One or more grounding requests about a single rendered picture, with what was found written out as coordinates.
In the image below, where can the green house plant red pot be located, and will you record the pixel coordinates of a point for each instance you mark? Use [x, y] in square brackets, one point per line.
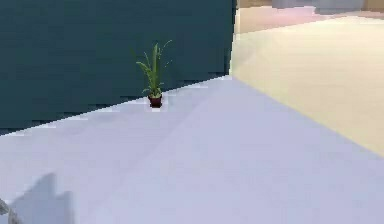
[154, 76]

